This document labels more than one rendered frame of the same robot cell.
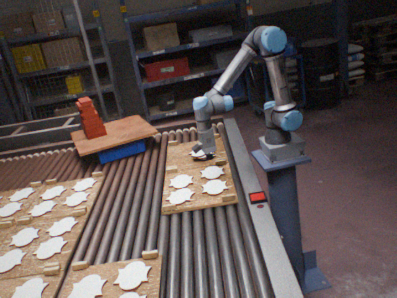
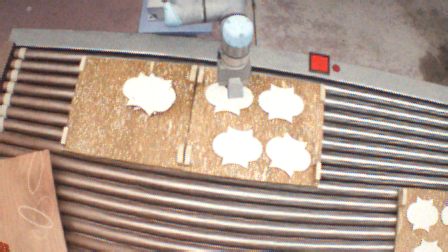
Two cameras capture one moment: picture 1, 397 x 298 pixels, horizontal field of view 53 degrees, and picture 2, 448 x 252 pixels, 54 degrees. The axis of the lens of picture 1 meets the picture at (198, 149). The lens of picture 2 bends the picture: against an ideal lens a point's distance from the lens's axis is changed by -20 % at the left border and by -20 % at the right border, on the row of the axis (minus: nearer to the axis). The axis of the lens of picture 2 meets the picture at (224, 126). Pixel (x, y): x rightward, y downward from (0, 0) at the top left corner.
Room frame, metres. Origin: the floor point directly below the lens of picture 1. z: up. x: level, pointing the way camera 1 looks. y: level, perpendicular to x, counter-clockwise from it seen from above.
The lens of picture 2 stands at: (1.88, 0.70, 2.42)
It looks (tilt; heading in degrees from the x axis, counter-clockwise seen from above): 66 degrees down; 268
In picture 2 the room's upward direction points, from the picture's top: 8 degrees clockwise
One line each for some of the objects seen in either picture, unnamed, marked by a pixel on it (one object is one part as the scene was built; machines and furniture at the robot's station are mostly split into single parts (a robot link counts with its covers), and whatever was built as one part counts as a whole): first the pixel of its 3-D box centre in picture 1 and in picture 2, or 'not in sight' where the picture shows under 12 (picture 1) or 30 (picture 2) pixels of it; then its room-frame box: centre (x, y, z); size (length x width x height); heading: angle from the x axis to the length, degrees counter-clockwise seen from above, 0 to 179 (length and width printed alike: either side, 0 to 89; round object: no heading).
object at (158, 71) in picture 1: (165, 67); not in sight; (6.18, 0.28, 0.78); 0.66 x 0.45 x 0.28; 96
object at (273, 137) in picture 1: (277, 131); not in sight; (2.08, -0.45, 1.01); 0.15 x 0.15 x 0.10
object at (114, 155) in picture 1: (117, 143); not in sight; (2.48, 0.53, 0.97); 0.31 x 0.31 x 0.10; 20
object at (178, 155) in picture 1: (195, 154); (127, 108); (2.17, 0.02, 0.93); 0.41 x 0.35 x 0.02; 179
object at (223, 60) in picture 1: (227, 57); not in sight; (6.25, -0.70, 0.76); 0.50 x 0.36 x 0.24; 102
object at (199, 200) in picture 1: (198, 186); (258, 126); (1.76, 0.03, 0.93); 0.41 x 0.35 x 0.02; 178
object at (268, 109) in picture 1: (275, 112); not in sight; (2.08, -0.46, 1.13); 0.13 x 0.12 x 0.14; 13
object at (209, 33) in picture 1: (209, 33); not in sight; (6.23, -0.48, 1.16); 0.60 x 0.40 x 0.15; 98
